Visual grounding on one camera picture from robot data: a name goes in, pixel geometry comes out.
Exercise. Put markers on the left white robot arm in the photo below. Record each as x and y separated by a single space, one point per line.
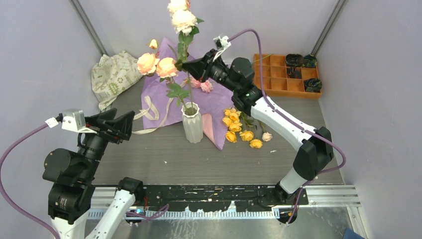
72 173

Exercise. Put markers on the cream printed ribbon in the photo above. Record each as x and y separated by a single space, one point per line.
155 115

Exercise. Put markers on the pink peony flower stem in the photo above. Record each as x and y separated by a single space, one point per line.
206 86

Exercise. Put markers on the left corner frame post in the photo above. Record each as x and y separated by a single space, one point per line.
79 10

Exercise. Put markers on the cream patterned cloth bag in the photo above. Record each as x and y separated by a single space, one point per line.
112 76

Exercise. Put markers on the patterned sock front compartment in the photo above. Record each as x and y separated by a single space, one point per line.
313 85

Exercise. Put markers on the corner frame post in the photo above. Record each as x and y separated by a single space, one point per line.
333 17
79 10

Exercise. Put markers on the right corner frame post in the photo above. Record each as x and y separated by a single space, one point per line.
333 17

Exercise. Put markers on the aluminium front rail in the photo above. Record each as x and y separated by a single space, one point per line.
312 196

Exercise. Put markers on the peach rose flower stem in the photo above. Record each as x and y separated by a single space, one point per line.
167 69

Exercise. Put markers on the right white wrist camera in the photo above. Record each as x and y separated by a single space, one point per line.
222 43

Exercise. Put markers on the white ribbed vase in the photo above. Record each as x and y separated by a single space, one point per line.
192 122

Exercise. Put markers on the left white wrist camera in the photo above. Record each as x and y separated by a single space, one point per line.
72 120

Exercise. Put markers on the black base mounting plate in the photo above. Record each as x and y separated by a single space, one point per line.
213 198

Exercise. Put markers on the dark rolled sock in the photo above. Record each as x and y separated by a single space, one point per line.
294 60

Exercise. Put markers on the purple pink wrapping paper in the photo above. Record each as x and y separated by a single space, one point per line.
212 106

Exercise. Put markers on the dark sock in tray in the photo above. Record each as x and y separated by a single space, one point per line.
294 73

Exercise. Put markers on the pink white flower spray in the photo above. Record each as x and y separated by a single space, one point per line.
185 24

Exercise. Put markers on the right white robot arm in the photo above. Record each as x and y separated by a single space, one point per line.
314 151

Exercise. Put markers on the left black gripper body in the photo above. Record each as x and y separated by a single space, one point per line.
116 133

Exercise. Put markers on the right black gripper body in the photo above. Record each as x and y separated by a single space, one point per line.
213 70

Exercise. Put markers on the small pale pink rosebud stem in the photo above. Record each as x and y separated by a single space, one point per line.
266 136

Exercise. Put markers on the green blue rolled sock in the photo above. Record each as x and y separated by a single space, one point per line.
309 61

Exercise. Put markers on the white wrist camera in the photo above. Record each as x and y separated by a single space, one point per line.
72 120
222 43

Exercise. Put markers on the orange compartment tray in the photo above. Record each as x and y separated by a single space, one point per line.
271 75

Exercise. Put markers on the yellow rose flower spray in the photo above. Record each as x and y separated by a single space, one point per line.
242 127

